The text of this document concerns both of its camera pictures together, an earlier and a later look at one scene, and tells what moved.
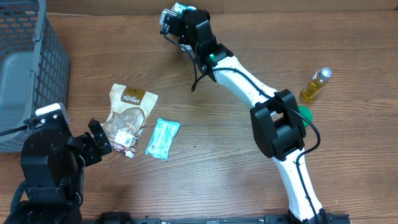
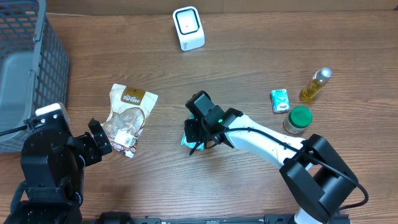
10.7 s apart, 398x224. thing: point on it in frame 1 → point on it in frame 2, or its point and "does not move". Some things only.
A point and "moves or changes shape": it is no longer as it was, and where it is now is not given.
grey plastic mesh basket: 35,71 does not move
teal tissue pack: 180,7 moves or changes shape
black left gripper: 91,143 does not move
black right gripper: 188,41 → 195,136
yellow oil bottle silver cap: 319,78 does not move
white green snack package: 162,139 → 185,143
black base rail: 128,218 does not move
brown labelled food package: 129,108 does not move
